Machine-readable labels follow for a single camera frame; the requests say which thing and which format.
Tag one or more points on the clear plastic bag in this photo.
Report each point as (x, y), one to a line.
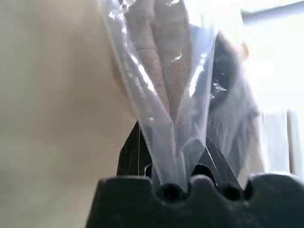
(164, 140)

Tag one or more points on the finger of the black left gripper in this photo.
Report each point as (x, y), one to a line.
(224, 69)

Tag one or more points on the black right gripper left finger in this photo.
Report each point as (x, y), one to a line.
(133, 156)

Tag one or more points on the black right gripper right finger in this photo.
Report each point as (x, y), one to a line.
(217, 161)

